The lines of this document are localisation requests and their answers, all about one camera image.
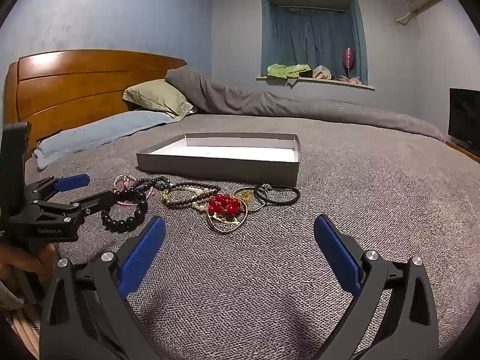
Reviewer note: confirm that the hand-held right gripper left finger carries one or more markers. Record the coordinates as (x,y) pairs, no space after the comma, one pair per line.
(144,255)

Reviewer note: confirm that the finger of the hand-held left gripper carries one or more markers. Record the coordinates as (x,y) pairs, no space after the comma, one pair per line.
(93,200)
(73,182)

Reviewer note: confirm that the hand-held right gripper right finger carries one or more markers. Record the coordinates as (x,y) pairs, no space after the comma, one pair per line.
(337,247)

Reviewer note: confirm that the small dark red bead strand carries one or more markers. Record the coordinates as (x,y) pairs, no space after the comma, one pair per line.
(187,185)

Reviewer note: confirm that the shallow grey cardboard box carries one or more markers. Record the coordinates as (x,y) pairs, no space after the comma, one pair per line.
(217,165)

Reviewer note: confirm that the person's left hand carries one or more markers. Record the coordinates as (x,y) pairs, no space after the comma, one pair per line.
(22,260)

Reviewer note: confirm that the light blue pillow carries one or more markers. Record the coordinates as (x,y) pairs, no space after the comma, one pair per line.
(101,131)

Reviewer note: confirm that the large black bangle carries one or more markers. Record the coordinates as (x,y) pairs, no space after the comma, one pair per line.
(288,199)

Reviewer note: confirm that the grey bed cover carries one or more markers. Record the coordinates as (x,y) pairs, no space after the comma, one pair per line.
(262,262)

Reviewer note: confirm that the thin silver bangle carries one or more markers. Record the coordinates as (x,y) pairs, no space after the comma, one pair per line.
(258,206)

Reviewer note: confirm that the wooden headboard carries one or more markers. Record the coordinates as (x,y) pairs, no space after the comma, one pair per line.
(75,82)

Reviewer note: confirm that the olive green pillow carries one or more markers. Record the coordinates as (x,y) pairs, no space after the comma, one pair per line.
(157,95)

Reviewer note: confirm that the grey duvet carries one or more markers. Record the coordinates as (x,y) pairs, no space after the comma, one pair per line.
(300,108)

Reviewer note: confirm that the wooden television stand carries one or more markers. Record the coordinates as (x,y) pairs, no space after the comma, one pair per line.
(465,150)

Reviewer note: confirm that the wooden window sill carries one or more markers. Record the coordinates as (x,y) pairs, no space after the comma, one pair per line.
(318,81)

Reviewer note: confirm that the pink flat object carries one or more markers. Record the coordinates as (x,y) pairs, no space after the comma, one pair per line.
(352,80)

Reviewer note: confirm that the beige crumpled cloth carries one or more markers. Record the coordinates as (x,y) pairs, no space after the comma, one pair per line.
(321,72)

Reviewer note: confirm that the black television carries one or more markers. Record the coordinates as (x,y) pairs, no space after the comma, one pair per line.
(465,116)

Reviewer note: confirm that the green cloth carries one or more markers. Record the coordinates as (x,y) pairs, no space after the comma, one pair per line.
(285,70)

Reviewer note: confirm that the blue curtain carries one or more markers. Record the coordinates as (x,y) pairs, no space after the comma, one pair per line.
(311,37)

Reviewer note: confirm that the air conditioner pipe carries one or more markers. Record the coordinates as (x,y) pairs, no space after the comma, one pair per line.
(404,17)

